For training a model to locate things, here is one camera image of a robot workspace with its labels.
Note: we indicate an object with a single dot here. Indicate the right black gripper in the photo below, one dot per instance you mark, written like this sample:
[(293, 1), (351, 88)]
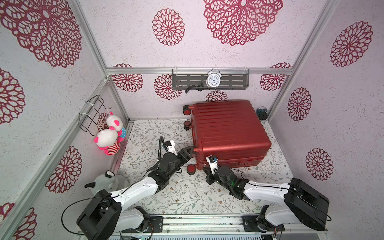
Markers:
[(210, 176)]

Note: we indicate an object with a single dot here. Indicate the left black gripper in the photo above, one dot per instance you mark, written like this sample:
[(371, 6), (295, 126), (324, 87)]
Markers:
[(185, 155)]

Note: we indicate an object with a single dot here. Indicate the red hard-shell suitcase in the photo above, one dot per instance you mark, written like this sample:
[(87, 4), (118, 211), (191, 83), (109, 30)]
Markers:
[(229, 130)]

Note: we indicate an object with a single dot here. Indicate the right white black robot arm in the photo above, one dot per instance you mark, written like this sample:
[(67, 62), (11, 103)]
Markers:
[(294, 202)]

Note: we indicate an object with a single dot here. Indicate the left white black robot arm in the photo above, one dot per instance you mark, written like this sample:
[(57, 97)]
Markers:
[(107, 212)]

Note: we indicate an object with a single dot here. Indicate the floral patterned table mat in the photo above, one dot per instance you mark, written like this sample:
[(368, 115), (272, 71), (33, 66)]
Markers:
[(190, 194)]

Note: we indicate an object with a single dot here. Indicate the upper white pink plush toy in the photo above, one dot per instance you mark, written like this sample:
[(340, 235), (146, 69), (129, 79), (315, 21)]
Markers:
[(115, 123)]

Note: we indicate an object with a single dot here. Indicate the white pink plush toy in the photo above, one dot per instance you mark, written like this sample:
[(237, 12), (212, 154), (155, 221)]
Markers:
[(115, 123), (108, 141)]

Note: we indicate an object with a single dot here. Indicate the lower white pink plush toy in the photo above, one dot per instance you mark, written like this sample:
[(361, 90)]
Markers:
[(108, 141)]

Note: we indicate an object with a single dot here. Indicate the grey husky plush toy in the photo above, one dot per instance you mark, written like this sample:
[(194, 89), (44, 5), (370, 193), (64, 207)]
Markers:
[(108, 181)]

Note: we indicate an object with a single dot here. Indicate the white alarm clock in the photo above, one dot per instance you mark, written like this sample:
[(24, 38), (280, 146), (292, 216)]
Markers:
[(213, 79)]

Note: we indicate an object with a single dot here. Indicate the small teal black device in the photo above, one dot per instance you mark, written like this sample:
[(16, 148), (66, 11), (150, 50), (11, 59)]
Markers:
[(262, 113)]

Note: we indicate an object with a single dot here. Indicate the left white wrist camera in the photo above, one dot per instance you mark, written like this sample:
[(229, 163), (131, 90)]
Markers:
[(170, 147)]

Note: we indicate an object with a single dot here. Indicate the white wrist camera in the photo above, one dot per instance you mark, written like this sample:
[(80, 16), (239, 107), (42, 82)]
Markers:
[(170, 147), (213, 163)]

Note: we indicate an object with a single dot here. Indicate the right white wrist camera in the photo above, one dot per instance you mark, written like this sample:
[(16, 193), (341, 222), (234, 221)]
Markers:
[(213, 163)]

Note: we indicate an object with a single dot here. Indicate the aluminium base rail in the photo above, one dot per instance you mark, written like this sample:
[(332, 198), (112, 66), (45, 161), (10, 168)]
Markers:
[(218, 227)]

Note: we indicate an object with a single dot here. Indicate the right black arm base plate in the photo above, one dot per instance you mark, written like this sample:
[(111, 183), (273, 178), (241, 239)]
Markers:
[(260, 224)]

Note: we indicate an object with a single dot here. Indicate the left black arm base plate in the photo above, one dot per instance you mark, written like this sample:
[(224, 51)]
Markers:
[(149, 225)]

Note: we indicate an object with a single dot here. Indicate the grey metal wall shelf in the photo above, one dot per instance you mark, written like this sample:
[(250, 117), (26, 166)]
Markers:
[(188, 80)]

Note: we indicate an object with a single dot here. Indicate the black wire wall basket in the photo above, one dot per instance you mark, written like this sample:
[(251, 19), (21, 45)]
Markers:
[(88, 121)]

